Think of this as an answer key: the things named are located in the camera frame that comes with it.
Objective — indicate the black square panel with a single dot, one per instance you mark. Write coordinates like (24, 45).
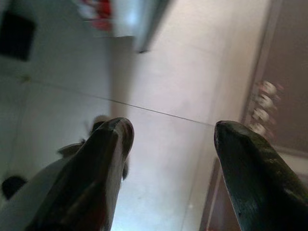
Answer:
(16, 36)

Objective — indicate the white capped bottle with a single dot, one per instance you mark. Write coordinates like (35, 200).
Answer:
(261, 114)
(267, 87)
(264, 101)
(257, 127)

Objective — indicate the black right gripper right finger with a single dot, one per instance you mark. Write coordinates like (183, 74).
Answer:
(252, 180)

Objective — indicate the black robot foot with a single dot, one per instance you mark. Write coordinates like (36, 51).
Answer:
(13, 187)
(95, 126)

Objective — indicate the brown wooden cabinet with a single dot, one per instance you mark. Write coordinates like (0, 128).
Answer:
(293, 48)

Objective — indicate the red food packages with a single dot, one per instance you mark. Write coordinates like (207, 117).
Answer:
(103, 12)

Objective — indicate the black robot left foot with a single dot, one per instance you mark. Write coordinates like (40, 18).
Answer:
(13, 187)

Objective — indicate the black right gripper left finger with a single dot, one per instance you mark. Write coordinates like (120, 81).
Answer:
(91, 180)

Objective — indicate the silver robot right leg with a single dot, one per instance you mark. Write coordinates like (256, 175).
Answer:
(24, 204)

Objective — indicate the black robot right foot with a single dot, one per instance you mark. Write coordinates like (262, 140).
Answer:
(95, 126)

